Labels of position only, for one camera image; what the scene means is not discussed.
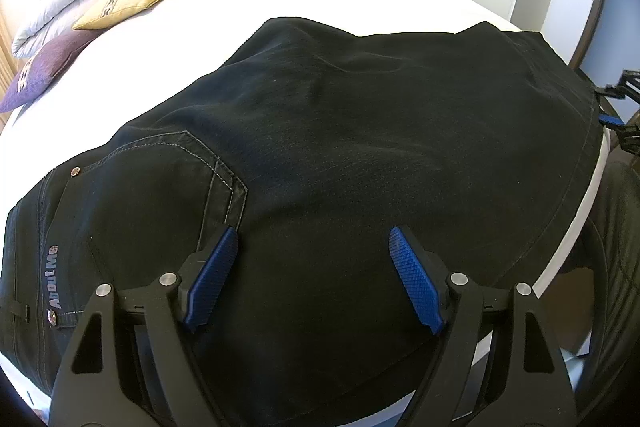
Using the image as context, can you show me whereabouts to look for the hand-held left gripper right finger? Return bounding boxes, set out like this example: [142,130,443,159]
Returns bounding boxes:
[389,226,579,427]

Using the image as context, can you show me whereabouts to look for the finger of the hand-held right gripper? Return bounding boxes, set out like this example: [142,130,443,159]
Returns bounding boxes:
[593,69,640,102]
[598,112,640,156]

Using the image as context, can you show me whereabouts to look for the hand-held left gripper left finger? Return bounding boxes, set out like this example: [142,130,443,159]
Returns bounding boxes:
[49,226,239,427]

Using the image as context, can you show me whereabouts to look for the black pants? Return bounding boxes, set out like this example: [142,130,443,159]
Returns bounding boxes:
[0,17,609,414]

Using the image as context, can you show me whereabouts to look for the purple cushion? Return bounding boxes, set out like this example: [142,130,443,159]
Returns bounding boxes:
[0,28,102,114]

